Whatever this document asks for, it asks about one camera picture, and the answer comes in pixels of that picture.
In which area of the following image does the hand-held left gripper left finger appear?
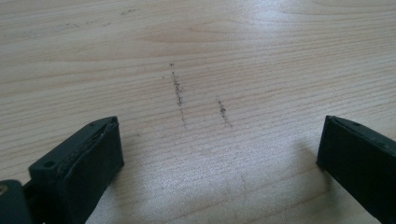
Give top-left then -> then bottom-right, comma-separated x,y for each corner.
28,116 -> 125,224

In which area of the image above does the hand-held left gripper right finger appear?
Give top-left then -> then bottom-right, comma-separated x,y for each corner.
316,115 -> 396,224

